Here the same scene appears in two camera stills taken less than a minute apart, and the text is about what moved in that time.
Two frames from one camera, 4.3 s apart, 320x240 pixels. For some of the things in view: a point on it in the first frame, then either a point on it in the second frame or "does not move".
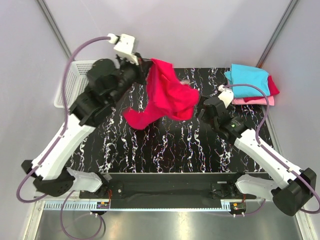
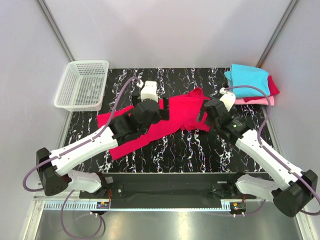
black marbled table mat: [204, 143] does not move
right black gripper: [204, 118] does not move
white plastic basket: [76, 81] does not move
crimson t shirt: [168, 93] to [186, 112]
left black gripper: [141, 69] to [163, 115]
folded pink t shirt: [261, 101] does not move
